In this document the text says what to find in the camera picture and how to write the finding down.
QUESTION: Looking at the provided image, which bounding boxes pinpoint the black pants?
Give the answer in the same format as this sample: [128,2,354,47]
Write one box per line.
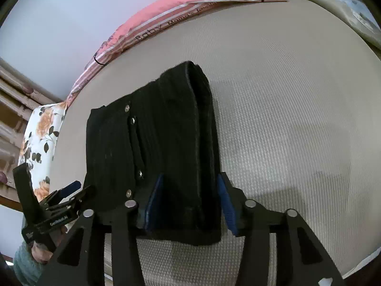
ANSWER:
[83,60,222,246]

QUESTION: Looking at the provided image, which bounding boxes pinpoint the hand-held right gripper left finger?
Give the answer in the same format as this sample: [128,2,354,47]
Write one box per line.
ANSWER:
[41,173,165,286]

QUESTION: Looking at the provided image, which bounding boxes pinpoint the white floral pillow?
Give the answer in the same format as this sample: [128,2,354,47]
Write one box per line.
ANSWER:
[18,101,67,204]

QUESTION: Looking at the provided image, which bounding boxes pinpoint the beige bed mattress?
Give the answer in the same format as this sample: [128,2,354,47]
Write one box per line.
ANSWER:
[49,0,381,286]

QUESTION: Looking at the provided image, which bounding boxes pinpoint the person's left forearm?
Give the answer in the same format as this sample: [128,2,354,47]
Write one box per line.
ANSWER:
[12,240,48,285]

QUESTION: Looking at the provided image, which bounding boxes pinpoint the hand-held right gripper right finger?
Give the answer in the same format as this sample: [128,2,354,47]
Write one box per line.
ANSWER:
[217,172,346,286]

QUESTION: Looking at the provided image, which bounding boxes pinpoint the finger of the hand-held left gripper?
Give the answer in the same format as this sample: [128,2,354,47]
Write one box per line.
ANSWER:
[39,180,82,205]
[46,185,96,215]

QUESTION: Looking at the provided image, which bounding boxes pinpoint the pale patterned curtain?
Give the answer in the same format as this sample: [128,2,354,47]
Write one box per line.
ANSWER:
[0,58,63,212]

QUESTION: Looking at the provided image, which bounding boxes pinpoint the pink tree-print pillow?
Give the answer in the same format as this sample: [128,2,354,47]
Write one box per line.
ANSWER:
[67,0,289,103]

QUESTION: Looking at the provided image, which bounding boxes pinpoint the person's left hand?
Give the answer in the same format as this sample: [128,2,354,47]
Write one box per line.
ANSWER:
[28,225,70,265]

